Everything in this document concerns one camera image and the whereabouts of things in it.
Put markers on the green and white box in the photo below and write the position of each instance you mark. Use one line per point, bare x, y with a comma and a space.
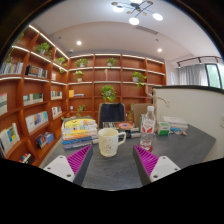
164, 129

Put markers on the recessed ceiling light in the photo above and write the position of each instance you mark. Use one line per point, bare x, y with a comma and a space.
79, 42
159, 50

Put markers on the wooden artist mannequin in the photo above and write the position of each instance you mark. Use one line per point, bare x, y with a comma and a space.
156, 103

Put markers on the flat round red coaster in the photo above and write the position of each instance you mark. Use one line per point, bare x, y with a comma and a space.
150, 149

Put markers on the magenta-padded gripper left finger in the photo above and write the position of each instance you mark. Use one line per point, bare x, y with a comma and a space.
60, 166

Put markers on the green and white carton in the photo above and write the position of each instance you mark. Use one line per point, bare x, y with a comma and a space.
142, 121

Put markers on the black track light rail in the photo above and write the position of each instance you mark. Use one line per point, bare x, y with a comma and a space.
196, 59

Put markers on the ceiling air vent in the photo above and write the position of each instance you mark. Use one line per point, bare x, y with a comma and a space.
146, 30

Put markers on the wooden bookshelf unit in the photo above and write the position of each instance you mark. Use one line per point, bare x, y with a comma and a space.
40, 93

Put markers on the chair with dark jacket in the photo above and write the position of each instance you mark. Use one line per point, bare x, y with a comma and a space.
111, 113

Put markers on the branched ceiling lamp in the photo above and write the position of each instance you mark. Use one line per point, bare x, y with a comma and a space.
135, 11

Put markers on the cream ceramic mug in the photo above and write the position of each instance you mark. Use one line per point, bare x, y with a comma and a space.
108, 143

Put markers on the clear plastic water bottle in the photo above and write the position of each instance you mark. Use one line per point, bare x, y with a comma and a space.
147, 128

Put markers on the grey curtain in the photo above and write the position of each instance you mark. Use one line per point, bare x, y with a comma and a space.
193, 75

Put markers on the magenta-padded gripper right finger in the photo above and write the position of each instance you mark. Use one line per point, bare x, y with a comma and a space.
163, 166

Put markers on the window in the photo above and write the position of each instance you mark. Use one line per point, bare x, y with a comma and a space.
215, 75

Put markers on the tan upholstered chair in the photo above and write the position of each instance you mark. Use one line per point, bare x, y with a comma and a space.
138, 110

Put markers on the white book stack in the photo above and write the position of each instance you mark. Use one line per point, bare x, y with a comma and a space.
176, 121

